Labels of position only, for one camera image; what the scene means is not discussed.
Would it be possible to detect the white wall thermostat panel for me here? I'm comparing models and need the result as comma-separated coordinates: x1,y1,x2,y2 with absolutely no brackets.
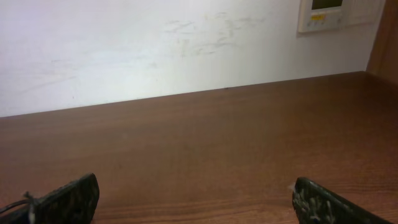
297,0,382,34

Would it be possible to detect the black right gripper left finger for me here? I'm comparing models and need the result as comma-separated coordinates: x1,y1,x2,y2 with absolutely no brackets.
1,173,100,224

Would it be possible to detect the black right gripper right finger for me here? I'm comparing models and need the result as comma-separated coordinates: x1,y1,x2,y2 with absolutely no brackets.
292,177,392,224

